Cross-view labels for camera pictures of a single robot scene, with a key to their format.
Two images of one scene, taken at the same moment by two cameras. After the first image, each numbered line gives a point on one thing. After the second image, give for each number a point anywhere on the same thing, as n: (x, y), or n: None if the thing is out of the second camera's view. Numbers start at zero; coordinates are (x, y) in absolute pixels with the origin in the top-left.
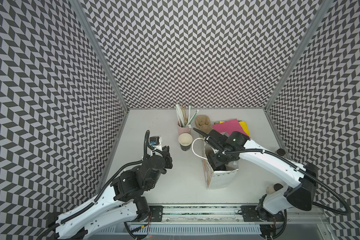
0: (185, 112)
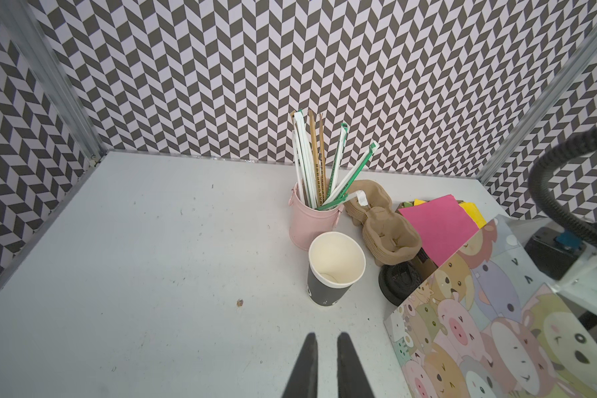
0: (316, 156)
